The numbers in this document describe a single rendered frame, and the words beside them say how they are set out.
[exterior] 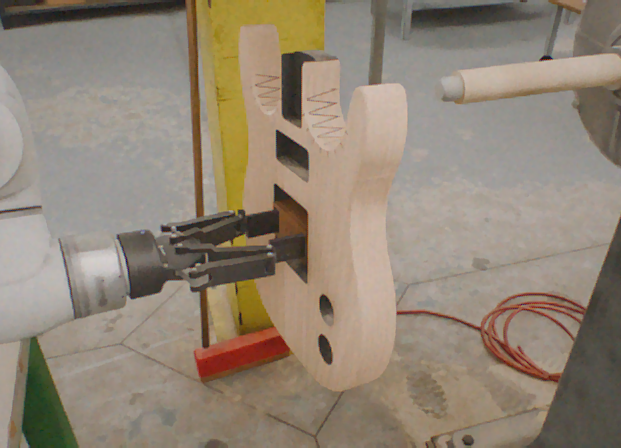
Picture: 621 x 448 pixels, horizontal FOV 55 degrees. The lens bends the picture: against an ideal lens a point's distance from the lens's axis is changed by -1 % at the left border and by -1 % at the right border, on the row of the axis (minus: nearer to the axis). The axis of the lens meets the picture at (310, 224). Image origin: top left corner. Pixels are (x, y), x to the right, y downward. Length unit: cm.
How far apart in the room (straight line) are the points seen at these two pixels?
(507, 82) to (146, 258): 41
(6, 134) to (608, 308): 90
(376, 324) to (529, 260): 188
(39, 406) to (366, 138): 64
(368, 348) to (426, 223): 195
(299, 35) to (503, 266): 133
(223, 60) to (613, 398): 106
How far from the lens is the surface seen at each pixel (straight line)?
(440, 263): 238
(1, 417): 76
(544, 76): 65
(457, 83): 60
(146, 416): 190
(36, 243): 65
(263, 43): 81
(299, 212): 75
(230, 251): 68
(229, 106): 151
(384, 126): 56
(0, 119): 62
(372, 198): 60
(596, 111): 79
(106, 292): 66
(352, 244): 61
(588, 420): 122
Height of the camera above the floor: 148
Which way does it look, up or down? 36 degrees down
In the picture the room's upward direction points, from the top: straight up
